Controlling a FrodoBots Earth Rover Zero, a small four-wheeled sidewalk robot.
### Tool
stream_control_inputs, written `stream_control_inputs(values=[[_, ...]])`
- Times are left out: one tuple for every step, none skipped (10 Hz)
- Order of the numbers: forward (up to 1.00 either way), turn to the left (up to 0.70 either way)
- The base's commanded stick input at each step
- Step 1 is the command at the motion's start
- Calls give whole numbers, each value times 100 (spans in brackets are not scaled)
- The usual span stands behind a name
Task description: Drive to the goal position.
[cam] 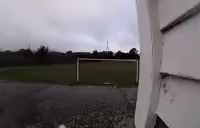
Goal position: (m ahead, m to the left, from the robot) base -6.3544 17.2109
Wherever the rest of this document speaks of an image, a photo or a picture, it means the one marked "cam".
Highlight lattice mast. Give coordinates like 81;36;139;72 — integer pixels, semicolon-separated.
104;39;111;52

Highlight white clapboard building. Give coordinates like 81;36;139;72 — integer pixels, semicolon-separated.
133;0;200;128

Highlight dark row of trees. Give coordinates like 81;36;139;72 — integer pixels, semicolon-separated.
0;45;141;70

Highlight white goal frame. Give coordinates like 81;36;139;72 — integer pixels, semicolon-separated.
75;57;140;84

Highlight green grass field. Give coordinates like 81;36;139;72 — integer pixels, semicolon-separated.
0;61;139;88

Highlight dark gravelly asphalt ground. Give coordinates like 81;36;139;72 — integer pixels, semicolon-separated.
0;78;138;128

